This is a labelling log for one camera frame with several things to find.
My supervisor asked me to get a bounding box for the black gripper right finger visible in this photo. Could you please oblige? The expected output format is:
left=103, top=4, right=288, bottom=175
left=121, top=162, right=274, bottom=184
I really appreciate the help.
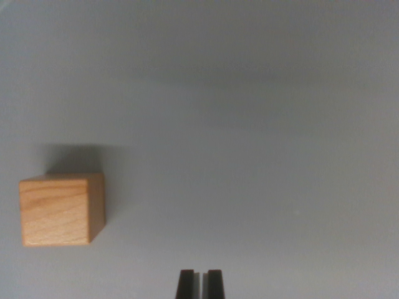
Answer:
left=202, top=269, right=226, bottom=299

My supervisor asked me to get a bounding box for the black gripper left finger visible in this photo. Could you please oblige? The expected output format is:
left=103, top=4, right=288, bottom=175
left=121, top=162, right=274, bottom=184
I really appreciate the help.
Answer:
left=175, top=269, right=201, bottom=299

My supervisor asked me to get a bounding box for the wooden cube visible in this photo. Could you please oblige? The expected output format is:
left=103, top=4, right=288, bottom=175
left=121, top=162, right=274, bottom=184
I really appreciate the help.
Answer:
left=19, top=173, right=107, bottom=248

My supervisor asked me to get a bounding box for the grey plastic tray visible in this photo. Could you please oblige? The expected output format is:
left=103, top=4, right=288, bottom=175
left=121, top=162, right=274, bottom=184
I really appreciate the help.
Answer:
left=0, top=0, right=399, bottom=299

